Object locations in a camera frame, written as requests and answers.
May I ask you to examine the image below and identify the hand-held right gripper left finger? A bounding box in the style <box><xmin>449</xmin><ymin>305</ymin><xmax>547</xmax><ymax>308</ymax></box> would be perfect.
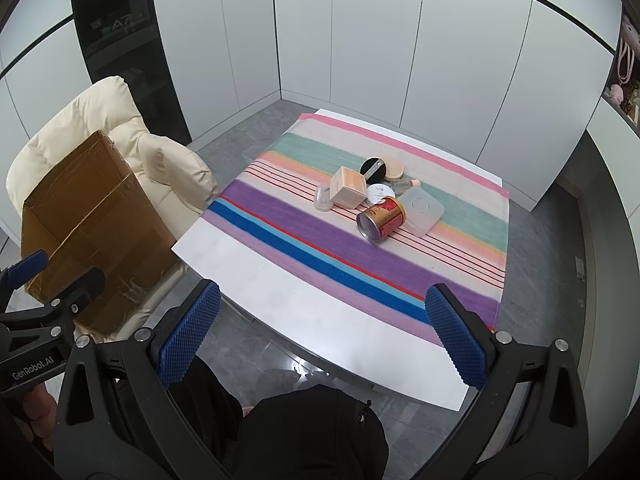
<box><xmin>52</xmin><ymin>279</ymin><xmax>223</xmax><ymax>480</ymax></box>

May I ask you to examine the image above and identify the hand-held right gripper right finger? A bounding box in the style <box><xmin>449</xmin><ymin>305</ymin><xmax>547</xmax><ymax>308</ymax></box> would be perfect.
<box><xmin>424</xmin><ymin>282</ymin><xmax>591</xmax><ymax>480</ymax></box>

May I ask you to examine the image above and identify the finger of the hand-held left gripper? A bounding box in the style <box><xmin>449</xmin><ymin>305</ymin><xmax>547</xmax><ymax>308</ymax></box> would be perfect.
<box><xmin>0</xmin><ymin>250</ymin><xmax>50</xmax><ymax>311</ymax></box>
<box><xmin>0</xmin><ymin>266</ymin><xmax>107</xmax><ymax>345</ymax></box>

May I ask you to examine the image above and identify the brown cardboard box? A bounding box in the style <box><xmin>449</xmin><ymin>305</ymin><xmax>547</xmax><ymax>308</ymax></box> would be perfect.
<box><xmin>21</xmin><ymin>130</ymin><xmax>188</xmax><ymax>338</ymax></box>

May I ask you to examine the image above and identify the translucent square plastic container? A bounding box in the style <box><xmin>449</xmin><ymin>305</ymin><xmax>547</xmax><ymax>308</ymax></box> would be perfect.
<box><xmin>400</xmin><ymin>187</ymin><xmax>445</xmax><ymax>238</ymax></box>

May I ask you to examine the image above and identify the red tin can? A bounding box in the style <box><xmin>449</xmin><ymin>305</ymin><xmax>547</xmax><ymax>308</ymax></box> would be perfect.
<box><xmin>356</xmin><ymin>196</ymin><xmax>406</xmax><ymax>245</ymax></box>

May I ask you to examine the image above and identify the white round jar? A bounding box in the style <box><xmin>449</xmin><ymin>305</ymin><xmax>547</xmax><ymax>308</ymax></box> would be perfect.
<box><xmin>366</xmin><ymin>183</ymin><xmax>396</xmax><ymax>206</ymax></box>

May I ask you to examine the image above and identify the beige square box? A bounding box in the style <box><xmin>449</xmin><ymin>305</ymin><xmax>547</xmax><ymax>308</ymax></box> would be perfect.
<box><xmin>330</xmin><ymin>166</ymin><xmax>370</xmax><ymax>210</ymax></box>

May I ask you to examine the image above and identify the black round compact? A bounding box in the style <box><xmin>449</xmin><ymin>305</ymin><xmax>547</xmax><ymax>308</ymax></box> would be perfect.
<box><xmin>361</xmin><ymin>157</ymin><xmax>388</xmax><ymax>185</ymax></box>

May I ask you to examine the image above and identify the person's left hand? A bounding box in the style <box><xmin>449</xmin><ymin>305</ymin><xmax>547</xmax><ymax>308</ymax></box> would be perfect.
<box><xmin>12</xmin><ymin>385</ymin><xmax>59</xmax><ymax>456</ymax></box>

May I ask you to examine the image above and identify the person's left leg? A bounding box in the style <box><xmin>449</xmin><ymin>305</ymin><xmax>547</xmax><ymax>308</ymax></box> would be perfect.
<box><xmin>170</xmin><ymin>355</ymin><xmax>246</xmax><ymax>480</ymax></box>

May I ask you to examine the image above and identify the person's leg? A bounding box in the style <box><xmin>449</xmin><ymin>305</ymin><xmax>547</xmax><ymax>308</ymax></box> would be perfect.
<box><xmin>170</xmin><ymin>355</ymin><xmax>246</xmax><ymax>480</ymax></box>
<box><xmin>235</xmin><ymin>385</ymin><xmax>391</xmax><ymax>480</ymax></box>

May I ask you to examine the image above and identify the striped colourful cloth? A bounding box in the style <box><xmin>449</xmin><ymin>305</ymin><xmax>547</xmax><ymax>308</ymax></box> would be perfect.
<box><xmin>200</xmin><ymin>112</ymin><xmax>511</xmax><ymax>348</ymax></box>

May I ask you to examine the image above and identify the person's right leg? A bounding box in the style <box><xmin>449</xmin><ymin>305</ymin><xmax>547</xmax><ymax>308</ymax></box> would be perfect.
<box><xmin>235</xmin><ymin>385</ymin><xmax>391</xmax><ymax>480</ymax></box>

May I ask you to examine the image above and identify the cream padded armchair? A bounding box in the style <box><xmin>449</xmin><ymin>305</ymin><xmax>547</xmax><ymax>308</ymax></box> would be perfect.
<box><xmin>6</xmin><ymin>76</ymin><xmax>221</xmax><ymax>346</ymax></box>

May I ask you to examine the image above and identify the black glass cabinet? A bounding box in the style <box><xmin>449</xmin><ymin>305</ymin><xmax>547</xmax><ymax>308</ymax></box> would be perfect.
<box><xmin>69</xmin><ymin>0</ymin><xmax>193</xmax><ymax>146</ymax></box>

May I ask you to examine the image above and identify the pink plush toy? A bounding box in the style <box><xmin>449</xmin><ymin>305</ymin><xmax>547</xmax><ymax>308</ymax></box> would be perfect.
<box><xmin>619</xmin><ymin>14</ymin><xmax>640</xmax><ymax>86</ymax></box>

